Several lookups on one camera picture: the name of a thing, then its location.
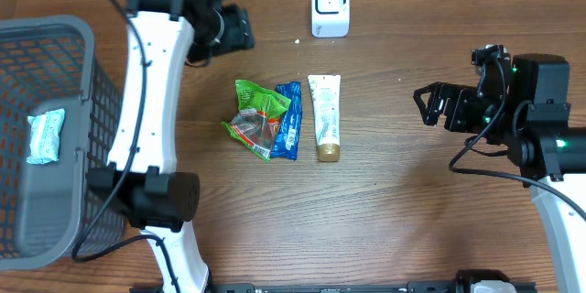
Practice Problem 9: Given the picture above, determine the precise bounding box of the grey plastic mesh basket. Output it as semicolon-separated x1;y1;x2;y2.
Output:
1;16;122;271

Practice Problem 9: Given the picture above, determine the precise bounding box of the white barcode scanner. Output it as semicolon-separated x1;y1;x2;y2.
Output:
311;0;350;38

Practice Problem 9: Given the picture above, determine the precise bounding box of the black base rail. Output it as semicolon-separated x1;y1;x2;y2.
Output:
129;268;537;293

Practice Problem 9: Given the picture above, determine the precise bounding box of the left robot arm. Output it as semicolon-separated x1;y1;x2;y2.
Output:
88;0;255;292

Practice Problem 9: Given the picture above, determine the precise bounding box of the light teal tissue pack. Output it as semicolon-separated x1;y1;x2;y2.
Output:
26;108;66;165

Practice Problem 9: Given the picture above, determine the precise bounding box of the white tube gold cap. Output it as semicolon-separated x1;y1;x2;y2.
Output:
308;75;341;162

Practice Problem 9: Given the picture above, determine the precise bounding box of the blue snack wrapper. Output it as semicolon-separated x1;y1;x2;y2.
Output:
271;81;303;160

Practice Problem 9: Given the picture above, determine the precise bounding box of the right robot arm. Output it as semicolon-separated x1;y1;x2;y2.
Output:
413;44;585;292

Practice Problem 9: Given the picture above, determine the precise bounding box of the green snack bag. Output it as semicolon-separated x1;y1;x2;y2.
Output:
222;80;291;162

